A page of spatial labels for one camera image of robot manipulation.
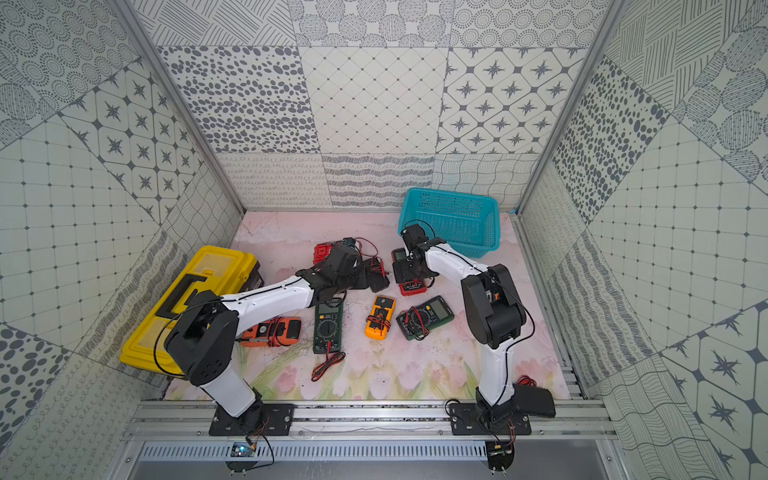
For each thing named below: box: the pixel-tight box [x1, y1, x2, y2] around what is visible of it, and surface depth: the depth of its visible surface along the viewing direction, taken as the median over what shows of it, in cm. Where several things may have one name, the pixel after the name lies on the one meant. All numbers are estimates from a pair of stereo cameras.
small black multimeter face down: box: [369, 257, 390, 293], surface depth 100 cm
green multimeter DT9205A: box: [313, 302, 343, 355], surface depth 89 cm
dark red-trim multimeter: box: [391, 248, 427, 296], surface depth 97 cm
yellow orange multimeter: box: [364, 295, 397, 340], surface depth 90 cm
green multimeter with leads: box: [396, 295, 455, 341], surface depth 90 cm
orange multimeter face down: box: [240, 316, 302, 347], surface depth 86 cm
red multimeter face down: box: [313, 242, 333, 265], surface depth 105 cm
